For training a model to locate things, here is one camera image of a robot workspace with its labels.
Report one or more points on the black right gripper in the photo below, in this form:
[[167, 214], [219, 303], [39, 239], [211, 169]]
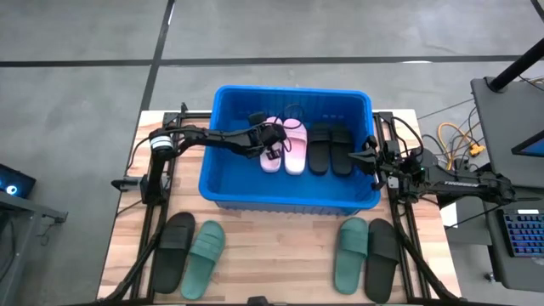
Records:
[[389, 163]]

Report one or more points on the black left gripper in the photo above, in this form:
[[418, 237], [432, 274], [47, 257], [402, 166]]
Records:
[[261, 138]]

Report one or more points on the pink slide sandal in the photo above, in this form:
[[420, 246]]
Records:
[[270, 166], [294, 149]]

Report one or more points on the black slide sandal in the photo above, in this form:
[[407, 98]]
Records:
[[381, 263], [319, 149], [172, 255], [342, 149]]

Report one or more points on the blue plastic bin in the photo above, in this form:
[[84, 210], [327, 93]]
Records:
[[238, 183]]

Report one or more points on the green slide sandal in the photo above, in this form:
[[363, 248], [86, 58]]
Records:
[[350, 255], [204, 259]]

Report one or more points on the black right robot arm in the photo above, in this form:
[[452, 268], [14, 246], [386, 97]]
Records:
[[463, 185]]

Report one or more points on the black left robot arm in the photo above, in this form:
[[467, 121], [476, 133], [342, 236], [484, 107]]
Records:
[[204, 138]]

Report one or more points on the white paper sheet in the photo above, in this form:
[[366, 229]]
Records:
[[450, 217]]

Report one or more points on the grey side table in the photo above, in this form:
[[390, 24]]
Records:
[[506, 136]]

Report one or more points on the tablet with blue screen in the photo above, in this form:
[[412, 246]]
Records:
[[533, 146]]

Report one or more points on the backlit keyboard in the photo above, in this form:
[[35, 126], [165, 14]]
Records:
[[525, 236]]

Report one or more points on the black pole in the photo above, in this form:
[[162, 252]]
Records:
[[516, 68]]

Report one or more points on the grey keyboard desk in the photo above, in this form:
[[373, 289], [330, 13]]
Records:
[[510, 272]]

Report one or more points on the black device with blue light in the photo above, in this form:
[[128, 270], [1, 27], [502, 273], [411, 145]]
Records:
[[15, 183]]

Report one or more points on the grey metal cart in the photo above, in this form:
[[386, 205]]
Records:
[[21, 238]]

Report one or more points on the black table-level camera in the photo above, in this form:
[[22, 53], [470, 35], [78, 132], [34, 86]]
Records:
[[258, 302]]

